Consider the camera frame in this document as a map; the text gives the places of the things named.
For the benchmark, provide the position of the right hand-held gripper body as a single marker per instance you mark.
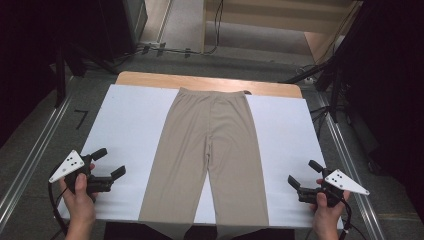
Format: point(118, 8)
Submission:
point(345, 182)

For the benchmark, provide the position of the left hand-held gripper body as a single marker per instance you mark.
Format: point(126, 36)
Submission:
point(68, 165)

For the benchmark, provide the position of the beige pants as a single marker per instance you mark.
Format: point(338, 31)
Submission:
point(200, 126)

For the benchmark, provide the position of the person's right hand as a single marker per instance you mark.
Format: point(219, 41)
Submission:
point(328, 215)

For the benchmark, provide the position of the person's left hand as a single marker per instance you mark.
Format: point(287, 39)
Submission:
point(78, 203)

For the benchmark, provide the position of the white table mat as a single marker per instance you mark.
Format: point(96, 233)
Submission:
point(133, 116)

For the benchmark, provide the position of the person's dark clothing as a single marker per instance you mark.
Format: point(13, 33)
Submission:
point(126, 231)

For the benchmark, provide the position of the black tripod stand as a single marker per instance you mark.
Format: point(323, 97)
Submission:
point(60, 76)
point(333, 86)

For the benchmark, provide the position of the dark curtain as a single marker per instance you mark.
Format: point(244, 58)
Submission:
point(23, 50)
point(390, 83)

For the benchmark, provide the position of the power strip with plugs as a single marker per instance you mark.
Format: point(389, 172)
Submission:
point(153, 46)

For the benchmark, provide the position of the dark cabinet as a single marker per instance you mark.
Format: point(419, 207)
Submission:
point(123, 26)

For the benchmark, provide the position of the light wooden furniture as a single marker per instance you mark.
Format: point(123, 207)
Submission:
point(266, 16)

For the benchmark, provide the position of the metal floor rail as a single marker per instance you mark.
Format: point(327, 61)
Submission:
point(30, 166)
point(350, 166)

